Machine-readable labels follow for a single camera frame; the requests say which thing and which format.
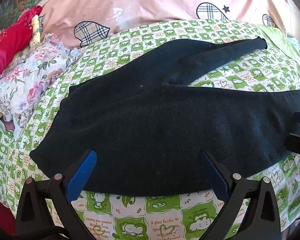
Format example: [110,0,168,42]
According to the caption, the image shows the floral ruffled cloth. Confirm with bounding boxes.
[0,33,83,133]

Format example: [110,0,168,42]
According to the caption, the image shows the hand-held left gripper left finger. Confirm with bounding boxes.
[15,150,98,240]

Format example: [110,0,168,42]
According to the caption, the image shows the light green cloth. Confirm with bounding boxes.
[259,26,300,64]

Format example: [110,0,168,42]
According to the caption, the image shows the gold framed landscape painting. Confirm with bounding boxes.
[0,0,65,32]

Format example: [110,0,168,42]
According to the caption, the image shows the black pants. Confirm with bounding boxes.
[29,36,300,197]

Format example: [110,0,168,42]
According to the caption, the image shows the green checked cartoon bedsheet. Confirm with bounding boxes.
[0,19,300,240]

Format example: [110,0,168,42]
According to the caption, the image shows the red rose print blanket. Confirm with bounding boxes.
[0,5,43,96]

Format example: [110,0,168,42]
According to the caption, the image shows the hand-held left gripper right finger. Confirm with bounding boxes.
[197,150,282,240]

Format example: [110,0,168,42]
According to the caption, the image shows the dark red bed cloth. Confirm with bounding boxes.
[0,196,17,222]

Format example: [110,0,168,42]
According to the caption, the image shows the pink quilt with plaid hearts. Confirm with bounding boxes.
[39,0,288,47]

